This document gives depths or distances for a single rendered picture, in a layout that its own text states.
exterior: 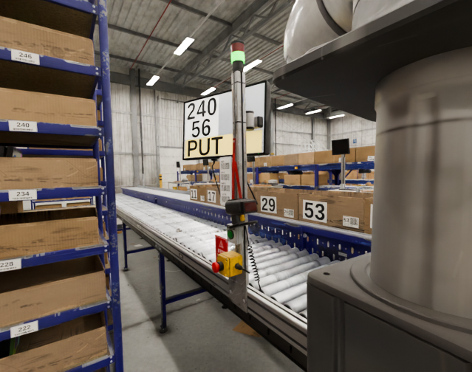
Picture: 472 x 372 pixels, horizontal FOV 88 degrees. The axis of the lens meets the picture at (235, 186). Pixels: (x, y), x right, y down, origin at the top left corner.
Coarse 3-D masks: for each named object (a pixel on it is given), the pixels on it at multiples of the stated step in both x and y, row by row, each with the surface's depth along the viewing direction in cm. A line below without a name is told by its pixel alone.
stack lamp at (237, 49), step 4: (232, 44) 89; (236, 44) 88; (240, 44) 88; (232, 48) 89; (236, 48) 88; (240, 48) 88; (232, 52) 89; (236, 52) 88; (240, 52) 88; (232, 56) 89; (236, 56) 88; (240, 56) 88; (232, 60) 90
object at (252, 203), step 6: (246, 198) 86; (228, 204) 85; (234, 204) 82; (240, 204) 80; (246, 204) 79; (252, 204) 81; (228, 210) 86; (234, 210) 83; (240, 210) 80; (246, 210) 79; (252, 210) 81; (234, 216) 85; (240, 216) 84; (234, 222) 86; (240, 222) 84
